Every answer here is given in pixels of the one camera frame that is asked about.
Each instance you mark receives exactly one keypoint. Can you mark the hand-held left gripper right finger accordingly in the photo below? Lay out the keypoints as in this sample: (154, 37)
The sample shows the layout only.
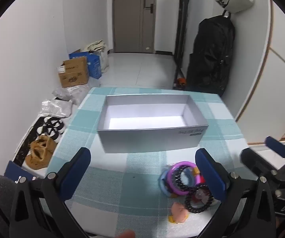
(210, 173)

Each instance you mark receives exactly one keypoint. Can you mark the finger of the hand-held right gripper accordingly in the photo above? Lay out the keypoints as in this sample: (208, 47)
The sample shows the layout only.
(254, 160)
(275, 143)

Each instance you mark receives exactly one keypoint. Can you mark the black and white sneaker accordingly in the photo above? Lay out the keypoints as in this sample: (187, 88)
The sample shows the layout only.
(48, 133)
(54, 123)

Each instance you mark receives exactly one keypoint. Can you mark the grey plastic mail bag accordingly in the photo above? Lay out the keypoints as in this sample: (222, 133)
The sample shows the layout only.
(70, 93)
(56, 107)

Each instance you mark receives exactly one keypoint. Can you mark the grey cardboard box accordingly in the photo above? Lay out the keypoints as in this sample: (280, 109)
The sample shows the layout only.
(145, 138)

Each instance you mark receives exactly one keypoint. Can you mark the black backpack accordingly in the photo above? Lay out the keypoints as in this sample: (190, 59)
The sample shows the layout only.
(212, 54)

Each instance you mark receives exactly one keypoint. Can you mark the brown boot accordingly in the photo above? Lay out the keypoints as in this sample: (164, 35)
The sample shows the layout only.
(37, 160)
(44, 143)

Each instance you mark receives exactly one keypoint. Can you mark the pink doll charm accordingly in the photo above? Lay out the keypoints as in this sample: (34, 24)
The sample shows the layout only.
(179, 212)

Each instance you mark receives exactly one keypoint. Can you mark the light blue bangle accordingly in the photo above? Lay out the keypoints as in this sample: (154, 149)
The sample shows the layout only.
(161, 186)

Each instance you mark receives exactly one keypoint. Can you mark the white tote bag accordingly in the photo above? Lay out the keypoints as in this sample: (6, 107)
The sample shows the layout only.
(97, 47)

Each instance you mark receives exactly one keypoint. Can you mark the brown cardboard box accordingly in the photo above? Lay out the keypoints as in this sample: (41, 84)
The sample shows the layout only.
(74, 73)

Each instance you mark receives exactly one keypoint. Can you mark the white wardrobe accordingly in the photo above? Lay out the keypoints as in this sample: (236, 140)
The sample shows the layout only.
(276, 79)

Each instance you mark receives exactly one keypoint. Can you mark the blue shoe box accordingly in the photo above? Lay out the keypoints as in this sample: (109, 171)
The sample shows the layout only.
(12, 172)

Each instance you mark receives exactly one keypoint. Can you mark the orange tool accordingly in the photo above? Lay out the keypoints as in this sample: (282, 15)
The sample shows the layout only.
(181, 81)

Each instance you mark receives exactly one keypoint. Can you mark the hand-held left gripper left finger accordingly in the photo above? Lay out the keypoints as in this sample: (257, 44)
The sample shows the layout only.
(75, 176)

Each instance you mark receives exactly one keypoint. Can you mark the black tripod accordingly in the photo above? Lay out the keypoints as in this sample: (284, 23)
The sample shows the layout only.
(182, 29)

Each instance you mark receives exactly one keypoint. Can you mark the black marble floor mat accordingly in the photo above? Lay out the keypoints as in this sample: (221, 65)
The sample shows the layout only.
(25, 145)

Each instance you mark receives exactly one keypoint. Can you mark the teal checked tablecloth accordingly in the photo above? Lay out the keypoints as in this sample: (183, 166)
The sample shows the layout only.
(112, 178)

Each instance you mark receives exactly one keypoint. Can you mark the person's left hand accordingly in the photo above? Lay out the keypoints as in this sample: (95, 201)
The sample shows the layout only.
(127, 234)

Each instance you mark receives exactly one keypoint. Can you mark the purple bangle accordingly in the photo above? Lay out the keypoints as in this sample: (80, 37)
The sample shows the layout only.
(169, 176)

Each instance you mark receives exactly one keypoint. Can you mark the blue cardboard box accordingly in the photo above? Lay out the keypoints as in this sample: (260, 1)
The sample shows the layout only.
(94, 67)

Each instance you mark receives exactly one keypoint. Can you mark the grey door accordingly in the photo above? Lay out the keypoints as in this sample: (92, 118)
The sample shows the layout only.
(127, 17)

